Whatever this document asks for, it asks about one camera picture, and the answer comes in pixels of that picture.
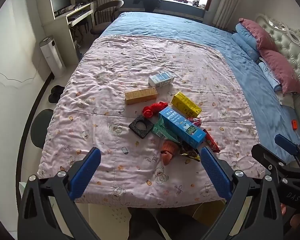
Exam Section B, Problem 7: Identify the black round stool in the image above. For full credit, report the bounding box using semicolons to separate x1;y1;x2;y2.
30;109;54;149

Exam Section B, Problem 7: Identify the orange brown wrapper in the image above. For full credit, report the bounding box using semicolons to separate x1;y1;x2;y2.
161;140;179;165

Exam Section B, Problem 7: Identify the narrow red snack packet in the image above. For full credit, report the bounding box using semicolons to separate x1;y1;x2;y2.
202;128;220;153

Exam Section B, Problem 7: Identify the tufted grey headboard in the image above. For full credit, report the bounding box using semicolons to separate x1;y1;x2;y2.
254;14;300;140

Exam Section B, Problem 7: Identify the green wrapper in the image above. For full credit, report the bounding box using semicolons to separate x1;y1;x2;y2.
151;118;178;140

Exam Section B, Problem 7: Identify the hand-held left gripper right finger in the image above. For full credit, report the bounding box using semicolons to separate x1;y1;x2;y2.
200;146;284;240

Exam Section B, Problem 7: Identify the black keyboard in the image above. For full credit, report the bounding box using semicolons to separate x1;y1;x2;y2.
67;10;90;22

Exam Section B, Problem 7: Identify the red string bundle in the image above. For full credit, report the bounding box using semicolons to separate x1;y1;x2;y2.
142;102;168;119

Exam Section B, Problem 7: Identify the red snack bag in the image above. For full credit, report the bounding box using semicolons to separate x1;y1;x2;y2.
186;117;202;128

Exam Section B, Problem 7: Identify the white blue milk carton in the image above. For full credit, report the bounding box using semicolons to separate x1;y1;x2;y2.
148;71;175;89

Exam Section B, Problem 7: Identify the blue printed box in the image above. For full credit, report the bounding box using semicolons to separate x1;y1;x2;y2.
159;106;206;149

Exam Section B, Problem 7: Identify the person's right hand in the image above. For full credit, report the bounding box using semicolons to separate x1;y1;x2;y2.
281;204;300;230

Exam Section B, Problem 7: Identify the pink printed blanket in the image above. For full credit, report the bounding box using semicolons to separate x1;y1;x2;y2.
37;35;265;209

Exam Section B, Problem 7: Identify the white air purifier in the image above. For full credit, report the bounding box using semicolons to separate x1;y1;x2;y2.
39;35;66;78

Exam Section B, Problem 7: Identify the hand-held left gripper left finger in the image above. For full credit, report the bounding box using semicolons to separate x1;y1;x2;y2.
17;147;102;240

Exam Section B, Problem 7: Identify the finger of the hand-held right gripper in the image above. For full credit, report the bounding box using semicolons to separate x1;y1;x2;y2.
251;144;300;183
274;134;300;174

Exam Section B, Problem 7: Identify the person's dark trouser leg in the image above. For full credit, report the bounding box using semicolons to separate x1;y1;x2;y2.
129;206;208;240

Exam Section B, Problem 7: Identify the white desk shelf unit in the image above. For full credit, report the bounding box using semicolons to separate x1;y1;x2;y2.
49;0;98;48

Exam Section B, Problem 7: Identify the white cloth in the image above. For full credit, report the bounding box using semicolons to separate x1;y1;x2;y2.
276;90;295;109

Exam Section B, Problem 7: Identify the dark wooden chair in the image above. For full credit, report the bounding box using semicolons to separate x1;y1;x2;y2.
90;0;125;34

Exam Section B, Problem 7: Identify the yellow drink carton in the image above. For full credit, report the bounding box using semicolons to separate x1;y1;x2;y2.
171;92;202;118

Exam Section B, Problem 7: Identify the black foam square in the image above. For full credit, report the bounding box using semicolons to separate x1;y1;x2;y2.
129;115;154;139

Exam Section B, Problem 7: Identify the tan cardboard box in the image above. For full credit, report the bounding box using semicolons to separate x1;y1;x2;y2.
125;87;158;105

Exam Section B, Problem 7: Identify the blue bedsheet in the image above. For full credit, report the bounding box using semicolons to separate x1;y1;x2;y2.
99;11;300;165

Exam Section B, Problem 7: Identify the dark brown wrapper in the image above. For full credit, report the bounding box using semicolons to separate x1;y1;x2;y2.
179;142;201;161

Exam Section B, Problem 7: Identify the black computer monitor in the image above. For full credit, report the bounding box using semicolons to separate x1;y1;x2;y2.
51;0;72;12

